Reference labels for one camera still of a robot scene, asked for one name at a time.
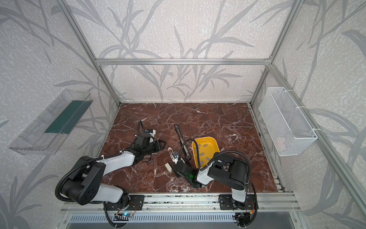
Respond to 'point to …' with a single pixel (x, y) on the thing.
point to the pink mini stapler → (170, 151)
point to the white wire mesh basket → (289, 132)
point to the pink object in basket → (280, 143)
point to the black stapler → (182, 143)
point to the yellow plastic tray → (207, 147)
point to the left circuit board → (122, 216)
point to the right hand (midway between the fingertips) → (175, 157)
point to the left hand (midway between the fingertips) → (166, 139)
